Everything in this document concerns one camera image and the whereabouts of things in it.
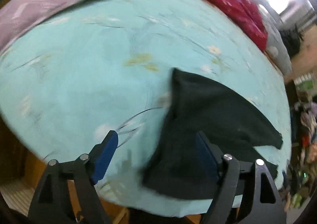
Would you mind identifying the black pants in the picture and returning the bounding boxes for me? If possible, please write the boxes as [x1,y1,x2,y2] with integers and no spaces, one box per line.
[142,69,283,200]

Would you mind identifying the grey plush toy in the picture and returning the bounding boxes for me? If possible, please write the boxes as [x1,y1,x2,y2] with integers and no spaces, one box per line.
[258,5,292,75]

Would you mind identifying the light blue floral bedsheet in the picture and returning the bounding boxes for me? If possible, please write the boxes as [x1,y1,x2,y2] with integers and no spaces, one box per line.
[1,0,291,217]

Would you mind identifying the pink grey pillow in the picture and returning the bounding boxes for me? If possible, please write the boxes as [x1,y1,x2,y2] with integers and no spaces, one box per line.
[1,0,86,53]

